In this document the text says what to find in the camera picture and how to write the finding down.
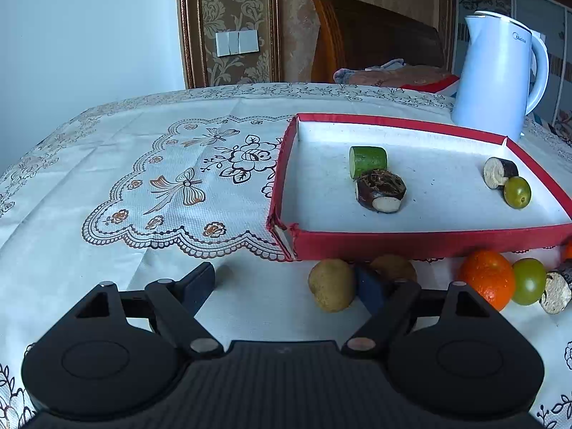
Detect large orange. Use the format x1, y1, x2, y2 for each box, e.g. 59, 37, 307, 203
459, 249, 516, 312

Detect brown taro piece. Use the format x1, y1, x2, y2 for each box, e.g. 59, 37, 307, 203
354, 169, 407, 214

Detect white floral tablecloth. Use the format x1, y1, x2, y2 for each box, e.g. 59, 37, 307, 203
0, 81, 572, 429

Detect gilded wall moulding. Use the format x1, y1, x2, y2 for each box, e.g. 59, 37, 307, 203
176, 0, 282, 89

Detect dark eggplant piece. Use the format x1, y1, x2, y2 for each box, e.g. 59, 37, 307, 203
539, 261, 572, 315
483, 156, 520, 189

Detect green tomato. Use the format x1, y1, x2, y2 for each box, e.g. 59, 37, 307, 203
503, 176, 532, 209
512, 258, 547, 307

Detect red cloth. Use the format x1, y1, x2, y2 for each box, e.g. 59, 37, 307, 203
400, 76, 461, 96

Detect floral sliding wardrobe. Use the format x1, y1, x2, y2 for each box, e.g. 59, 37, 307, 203
453, 0, 572, 131

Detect wooden chair with clothes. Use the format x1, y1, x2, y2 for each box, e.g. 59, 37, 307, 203
308, 0, 448, 83

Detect small yellow potato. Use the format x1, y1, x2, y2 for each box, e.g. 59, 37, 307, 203
308, 258, 357, 314
370, 254, 418, 283

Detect white electric kettle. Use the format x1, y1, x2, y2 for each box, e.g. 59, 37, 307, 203
450, 10, 549, 141

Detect red cardboard tray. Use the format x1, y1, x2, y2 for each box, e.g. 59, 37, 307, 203
267, 113, 572, 262

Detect green cucumber piece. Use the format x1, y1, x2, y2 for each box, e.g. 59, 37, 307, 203
349, 145, 388, 178

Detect pink blanket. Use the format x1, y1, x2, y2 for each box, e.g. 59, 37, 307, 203
334, 59, 454, 88

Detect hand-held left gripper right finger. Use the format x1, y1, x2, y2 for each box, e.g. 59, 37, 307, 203
342, 263, 493, 359

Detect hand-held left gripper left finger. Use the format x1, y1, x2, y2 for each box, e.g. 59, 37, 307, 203
74, 261, 224, 360

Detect white wall switch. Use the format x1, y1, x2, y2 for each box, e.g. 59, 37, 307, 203
215, 29, 260, 57

